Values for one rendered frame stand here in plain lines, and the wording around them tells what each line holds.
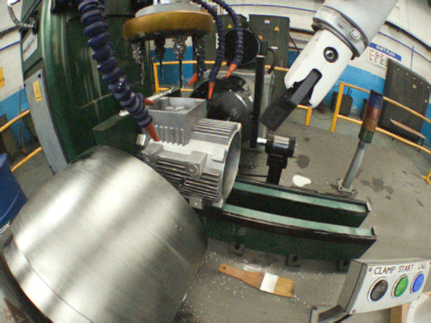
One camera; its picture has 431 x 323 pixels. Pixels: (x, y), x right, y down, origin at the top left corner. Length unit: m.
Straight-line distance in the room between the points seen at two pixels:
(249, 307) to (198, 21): 0.58
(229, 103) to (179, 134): 0.26
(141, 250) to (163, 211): 0.05
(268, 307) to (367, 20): 0.55
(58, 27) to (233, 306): 0.71
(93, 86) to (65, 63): 0.11
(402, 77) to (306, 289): 5.55
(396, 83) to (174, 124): 5.52
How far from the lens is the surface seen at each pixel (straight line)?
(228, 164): 0.51
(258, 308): 0.48
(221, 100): 0.60
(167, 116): 0.38
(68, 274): 0.16
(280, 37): 3.48
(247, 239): 0.50
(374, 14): 0.28
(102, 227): 0.17
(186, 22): 0.33
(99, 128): 0.37
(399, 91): 5.72
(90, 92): 0.49
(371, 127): 0.73
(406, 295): 0.35
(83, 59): 0.48
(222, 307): 0.47
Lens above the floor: 1.26
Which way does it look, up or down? 35 degrees down
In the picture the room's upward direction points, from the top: straight up
